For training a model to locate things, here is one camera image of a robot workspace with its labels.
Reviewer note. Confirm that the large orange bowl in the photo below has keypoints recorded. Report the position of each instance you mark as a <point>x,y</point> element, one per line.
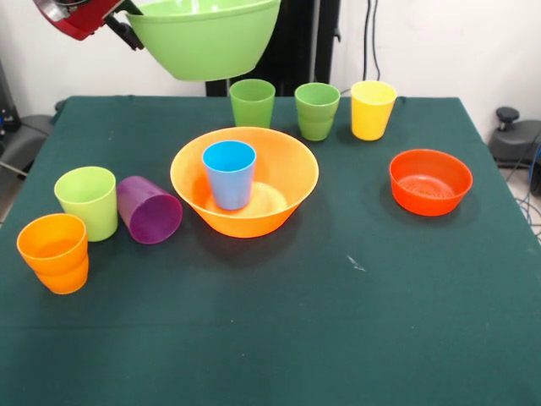
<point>253,224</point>

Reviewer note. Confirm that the dark green tablecloth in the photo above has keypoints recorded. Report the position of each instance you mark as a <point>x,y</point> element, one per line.
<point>253,296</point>

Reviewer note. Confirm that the large green bowl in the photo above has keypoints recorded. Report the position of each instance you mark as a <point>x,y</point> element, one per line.
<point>203,46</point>

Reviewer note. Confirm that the red bowl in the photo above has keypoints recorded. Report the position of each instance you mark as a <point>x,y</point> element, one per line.
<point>431,203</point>

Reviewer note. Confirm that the purple cup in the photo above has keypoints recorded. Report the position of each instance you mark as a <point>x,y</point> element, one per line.
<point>152,220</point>

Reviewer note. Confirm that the grey black device base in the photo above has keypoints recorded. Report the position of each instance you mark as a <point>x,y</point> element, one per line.
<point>25,135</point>
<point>515,144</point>

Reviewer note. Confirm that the yellow cup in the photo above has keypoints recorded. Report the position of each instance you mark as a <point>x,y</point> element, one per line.
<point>372,122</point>

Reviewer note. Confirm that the blue cup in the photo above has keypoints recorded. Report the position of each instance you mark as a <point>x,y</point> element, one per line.
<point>230,186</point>

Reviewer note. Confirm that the black equipment box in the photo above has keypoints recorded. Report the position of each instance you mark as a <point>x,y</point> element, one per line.
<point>6,105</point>

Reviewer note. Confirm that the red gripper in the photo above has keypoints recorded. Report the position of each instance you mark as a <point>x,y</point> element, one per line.
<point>93,19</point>

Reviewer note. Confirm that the orange cup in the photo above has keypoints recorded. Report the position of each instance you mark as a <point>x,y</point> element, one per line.
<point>46,237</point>
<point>63,283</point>

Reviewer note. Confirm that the lime green cup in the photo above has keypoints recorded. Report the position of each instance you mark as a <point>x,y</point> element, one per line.
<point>93,215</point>

